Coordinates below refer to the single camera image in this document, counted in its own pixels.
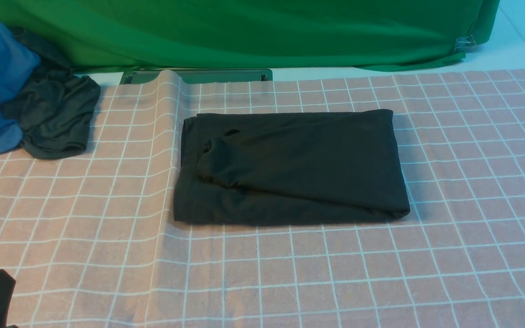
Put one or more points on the dark gray long-sleeved shirt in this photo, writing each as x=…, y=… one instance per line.
x=291, y=169

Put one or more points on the pink checkered tablecloth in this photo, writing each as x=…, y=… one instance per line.
x=91, y=241

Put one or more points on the dark gray crumpled garment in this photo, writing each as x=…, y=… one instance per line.
x=55, y=108

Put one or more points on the green backdrop cloth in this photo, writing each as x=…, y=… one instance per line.
x=378, y=35

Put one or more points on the metal binder clip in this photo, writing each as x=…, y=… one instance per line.
x=463, y=44

